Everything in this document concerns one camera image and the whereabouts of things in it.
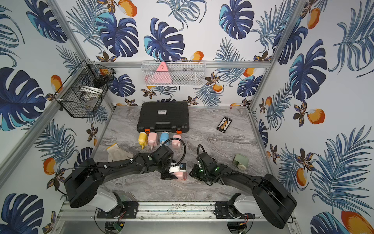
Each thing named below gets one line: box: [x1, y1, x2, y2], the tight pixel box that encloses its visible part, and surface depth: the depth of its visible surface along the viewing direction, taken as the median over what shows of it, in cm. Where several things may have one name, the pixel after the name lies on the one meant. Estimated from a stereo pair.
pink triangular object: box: [152, 61, 172, 84], surface depth 92 cm
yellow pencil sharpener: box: [137, 131, 148, 150], surface depth 97 cm
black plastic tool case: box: [136, 100, 190, 135], surface depth 108 cm
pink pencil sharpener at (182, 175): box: [173, 171, 189, 181], surface depth 81 cm
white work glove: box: [106, 143, 134, 163], surface depth 97 cm
